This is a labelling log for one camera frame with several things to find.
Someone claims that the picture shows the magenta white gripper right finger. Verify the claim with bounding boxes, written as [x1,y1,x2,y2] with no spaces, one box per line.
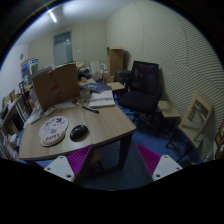
[137,145,182,181]

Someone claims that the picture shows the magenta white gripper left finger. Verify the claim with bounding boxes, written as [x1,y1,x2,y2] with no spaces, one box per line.
[45,145,93,182]

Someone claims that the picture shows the black computer mouse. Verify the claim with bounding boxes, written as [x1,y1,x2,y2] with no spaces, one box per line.
[70,125,88,141]

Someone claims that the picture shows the white patterned mouse pad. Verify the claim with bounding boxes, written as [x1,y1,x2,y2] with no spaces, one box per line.
[39,116,69,147]

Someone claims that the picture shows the wooden desk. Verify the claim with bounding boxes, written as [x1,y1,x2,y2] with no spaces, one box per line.
[19,97,136,169]

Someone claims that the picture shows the wooden folding chair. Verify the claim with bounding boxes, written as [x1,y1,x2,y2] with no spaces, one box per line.
[165,91,214,158]

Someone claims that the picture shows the small wooden side table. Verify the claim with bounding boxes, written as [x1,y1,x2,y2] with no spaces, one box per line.
[157,100,181,135]

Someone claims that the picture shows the white remote control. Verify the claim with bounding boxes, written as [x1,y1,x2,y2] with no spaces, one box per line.
[44,106,57,116]

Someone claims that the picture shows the black pen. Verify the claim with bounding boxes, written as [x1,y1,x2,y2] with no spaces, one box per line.
[82,106,100,114]

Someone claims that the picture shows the white book stack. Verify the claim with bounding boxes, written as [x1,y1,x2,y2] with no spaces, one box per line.
[89,90,115,108]

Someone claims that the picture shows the left side shelf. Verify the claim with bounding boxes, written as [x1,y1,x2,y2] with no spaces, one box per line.
[0,91,32,161]

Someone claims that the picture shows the brown cardboard box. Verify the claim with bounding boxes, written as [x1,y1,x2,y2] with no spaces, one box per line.
[33,64,80,108]

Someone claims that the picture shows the black office chair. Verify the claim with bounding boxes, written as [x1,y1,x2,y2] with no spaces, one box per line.
[117,61,163,124]

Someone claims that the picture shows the dark blue book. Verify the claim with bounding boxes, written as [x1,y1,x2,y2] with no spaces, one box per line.
[80,83,111,93]

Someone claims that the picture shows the grey door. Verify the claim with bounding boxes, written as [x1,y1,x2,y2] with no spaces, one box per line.
[54,31,73,65]

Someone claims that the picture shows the tall cardboard box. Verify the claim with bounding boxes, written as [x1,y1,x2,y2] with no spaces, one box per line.
[107,47,124,76]

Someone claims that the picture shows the ceiling tube light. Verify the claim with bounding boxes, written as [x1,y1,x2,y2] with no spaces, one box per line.
[49,11,57,23]

